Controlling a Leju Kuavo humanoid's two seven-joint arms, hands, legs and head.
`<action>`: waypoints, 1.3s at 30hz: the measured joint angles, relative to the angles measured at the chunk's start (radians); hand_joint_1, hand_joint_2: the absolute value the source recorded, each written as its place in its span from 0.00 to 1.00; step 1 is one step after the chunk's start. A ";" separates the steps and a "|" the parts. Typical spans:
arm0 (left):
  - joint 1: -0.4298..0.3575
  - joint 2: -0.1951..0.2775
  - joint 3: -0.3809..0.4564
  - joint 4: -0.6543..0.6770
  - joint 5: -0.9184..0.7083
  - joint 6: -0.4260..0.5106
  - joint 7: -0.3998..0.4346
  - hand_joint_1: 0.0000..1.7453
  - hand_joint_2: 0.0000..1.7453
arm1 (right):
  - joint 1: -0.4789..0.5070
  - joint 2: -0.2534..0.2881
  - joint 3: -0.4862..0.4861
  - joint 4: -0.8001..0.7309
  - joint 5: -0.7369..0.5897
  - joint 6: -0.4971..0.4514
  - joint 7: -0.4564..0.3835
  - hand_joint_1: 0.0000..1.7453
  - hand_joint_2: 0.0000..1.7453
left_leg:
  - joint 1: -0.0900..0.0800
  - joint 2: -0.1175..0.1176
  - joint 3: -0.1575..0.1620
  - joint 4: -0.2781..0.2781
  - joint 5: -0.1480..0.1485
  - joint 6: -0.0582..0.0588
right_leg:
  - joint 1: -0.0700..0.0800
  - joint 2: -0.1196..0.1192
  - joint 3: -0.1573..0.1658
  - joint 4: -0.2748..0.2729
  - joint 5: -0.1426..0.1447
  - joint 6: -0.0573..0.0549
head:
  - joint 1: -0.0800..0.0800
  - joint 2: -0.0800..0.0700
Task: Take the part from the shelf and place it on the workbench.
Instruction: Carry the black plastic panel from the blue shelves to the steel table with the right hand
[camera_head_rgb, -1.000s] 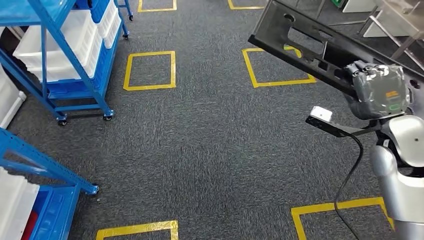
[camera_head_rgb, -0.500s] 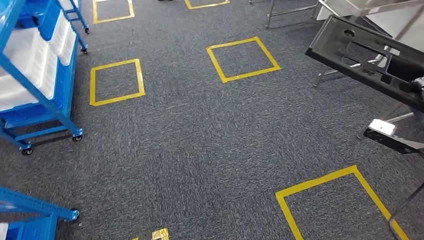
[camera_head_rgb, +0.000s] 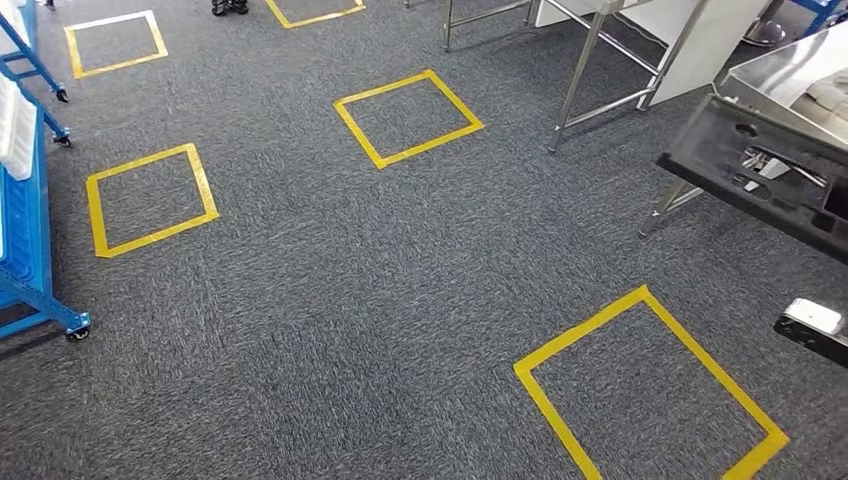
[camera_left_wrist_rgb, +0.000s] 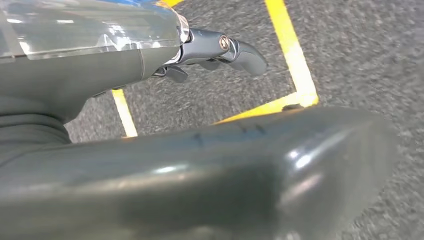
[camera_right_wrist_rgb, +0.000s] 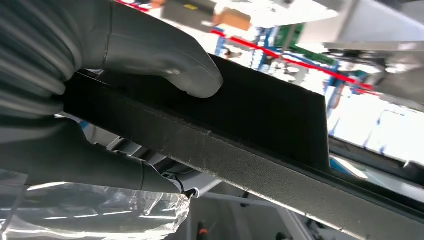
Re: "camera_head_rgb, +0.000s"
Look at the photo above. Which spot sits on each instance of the person's black-clad leg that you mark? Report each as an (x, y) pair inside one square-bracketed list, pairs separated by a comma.
[(228, 6)]

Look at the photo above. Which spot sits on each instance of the blue wheeled rack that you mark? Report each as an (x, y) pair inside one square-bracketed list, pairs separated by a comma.
[(40, 66), (46, 308)]

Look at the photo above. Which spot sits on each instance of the blue metal rack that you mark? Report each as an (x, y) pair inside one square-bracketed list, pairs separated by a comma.
[(821, 8)]

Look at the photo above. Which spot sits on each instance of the small steel table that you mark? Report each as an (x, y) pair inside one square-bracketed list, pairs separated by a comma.
[(579, 73)]

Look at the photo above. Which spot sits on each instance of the black plastic plate frame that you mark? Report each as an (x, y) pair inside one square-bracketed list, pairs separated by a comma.
[(702, 152)]

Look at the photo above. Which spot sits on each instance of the steel workbench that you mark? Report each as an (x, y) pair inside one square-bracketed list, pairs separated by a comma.
[(782, 73)]

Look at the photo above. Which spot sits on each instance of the white cabinet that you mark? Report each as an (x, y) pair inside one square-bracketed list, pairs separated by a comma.
[(715, 40)]

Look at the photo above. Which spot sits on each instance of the chrome stanchion post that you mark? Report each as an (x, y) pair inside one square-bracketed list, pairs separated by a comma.
[(765, 33)]

